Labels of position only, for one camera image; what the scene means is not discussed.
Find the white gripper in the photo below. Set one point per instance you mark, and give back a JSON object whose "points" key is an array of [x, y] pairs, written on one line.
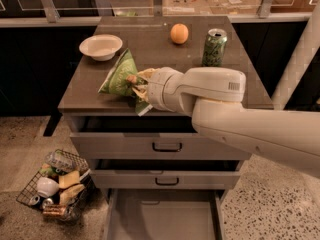
{"points": [[159, 86]]}

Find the green rice chip bag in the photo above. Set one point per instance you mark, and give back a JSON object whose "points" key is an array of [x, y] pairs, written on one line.
{"points": [[120, 80]]}

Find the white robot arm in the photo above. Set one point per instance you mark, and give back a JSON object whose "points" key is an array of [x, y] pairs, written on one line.
{"points": [[229, 103]]}

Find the grey top drawer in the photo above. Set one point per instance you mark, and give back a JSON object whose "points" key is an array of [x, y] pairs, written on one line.
{"points": [[146, 138]]}

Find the grey drawer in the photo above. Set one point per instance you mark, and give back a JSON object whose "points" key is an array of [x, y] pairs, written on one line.
{"points": [[146, 138], [163, 215], [166, 174]]}

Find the grey middle drawer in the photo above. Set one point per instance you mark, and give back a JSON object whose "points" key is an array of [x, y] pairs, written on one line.
{"points": [[166, 174]]}

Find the grey drawer cabinet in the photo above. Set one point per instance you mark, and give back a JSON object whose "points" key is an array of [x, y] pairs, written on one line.
{"points": [[82, 97]]}

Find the grey bottom drawer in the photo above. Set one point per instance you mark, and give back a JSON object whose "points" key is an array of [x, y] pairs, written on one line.
{"points": [[163, 215]]}

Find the white ceramic bowl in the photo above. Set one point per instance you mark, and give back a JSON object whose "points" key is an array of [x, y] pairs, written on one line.
{"points": [[101, 47]]}

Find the orange fruit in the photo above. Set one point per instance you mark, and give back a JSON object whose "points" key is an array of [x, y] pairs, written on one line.
{"points": [[179, 33]]}

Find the green soda can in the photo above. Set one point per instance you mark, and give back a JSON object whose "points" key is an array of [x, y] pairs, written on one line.
{"points": [[214, 47]]}

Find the cardboard box left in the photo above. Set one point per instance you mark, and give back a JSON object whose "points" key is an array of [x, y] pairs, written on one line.
{"points": [[185, 7]]}

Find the clear plastic bottle in basket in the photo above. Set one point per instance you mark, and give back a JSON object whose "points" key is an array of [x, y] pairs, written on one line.
{"points": [[59, 161]]}

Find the yellow sponge in basket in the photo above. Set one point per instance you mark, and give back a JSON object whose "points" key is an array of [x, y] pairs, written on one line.
{"points": [[69, 179]]}

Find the small white bowl in basket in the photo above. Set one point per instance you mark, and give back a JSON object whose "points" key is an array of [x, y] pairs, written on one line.
{"points": [[46, 187]]}

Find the black wire basket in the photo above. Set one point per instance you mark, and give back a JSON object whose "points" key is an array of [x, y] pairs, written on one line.
{"points": [[74, 197]]}

